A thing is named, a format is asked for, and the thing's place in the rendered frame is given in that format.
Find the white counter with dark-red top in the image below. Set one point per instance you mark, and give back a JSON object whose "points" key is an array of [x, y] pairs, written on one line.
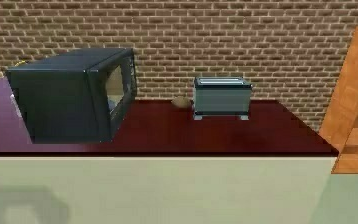
{"points": [[187, 173]]}

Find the brown potato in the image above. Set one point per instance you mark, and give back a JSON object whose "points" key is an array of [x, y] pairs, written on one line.
{"points": [[181, 102]]}

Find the grey metal toaster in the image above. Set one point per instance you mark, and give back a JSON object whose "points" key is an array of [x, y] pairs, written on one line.
{"points": [[220, 98]]}

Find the black microwave oven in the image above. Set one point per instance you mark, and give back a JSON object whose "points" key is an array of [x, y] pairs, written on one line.
{"points": [[60, 100]]}

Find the orange wooden shelf unit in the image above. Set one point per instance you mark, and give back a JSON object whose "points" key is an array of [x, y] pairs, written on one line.
{"points": [[350, 106]]}

